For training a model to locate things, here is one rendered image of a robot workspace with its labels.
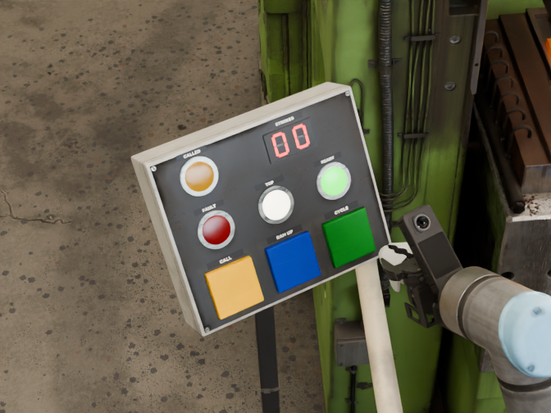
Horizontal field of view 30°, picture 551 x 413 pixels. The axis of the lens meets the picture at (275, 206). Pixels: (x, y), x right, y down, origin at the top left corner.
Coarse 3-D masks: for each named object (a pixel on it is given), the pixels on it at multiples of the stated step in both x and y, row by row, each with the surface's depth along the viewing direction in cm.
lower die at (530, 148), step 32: (512, 32) 198; (480, 64) 201; (512, 64) 192; (544, 64) 190; (512, 96) 186; (544, 96) 184; (512, 128) 180; (544, 128) 178; (512, 160) 181; (544, 160) 174
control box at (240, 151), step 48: (336, 96) 154; (192, 144) 148; (240, 144) 150; (288, 144) 152; (336, 144) 156; (144, 192) 151; (192, 192) 148; (240, 192) 151; (288, 192) 154; (192, 240) 150; (240, 240) 153; (384, 240) 162; (192, 288) 151
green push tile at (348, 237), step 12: (348, 216) 158; (360, 216) 159; (324, 228) 157; (336, 228) 158; (348, 228) 159; (360, 228) 159; (336, 240) 158; (348, 240) 159; (360, 240) 160; (372, 240) 161; (336, 252) 159; (348, 252) 160; (360, 252) 160; (336, 264) 159
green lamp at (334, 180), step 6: (330, 168) 156; (336, 168) 156; (324, 174) 156; (330, 174) 156; (336, 174) 156; (342, 174) 157; (324, 180) 156; (330, 180) 156; (336, 180) 157; (342, 180) 157; (324, 186) 156; (330, 186) 156; (336, 186) 157; (342, 186) 157; (330, 192) 157; (336, 192) 157
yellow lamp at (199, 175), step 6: (198, 162) 147; (204, 162) 148; (192, 168) 147; (198, 168) 147; (204, 168) 148; (210, 168) 148; (186, 174) 147; (192, 174) 147; (198, 174) 148; (204, 174) 148; (210, 174) 148; (186, 180) 147; (192, 180) 147; (198, 180) 148; (204, 180) 148; (210, 180) 149; (192, 186) 148; (198, 186) 148; (204, 186) 148
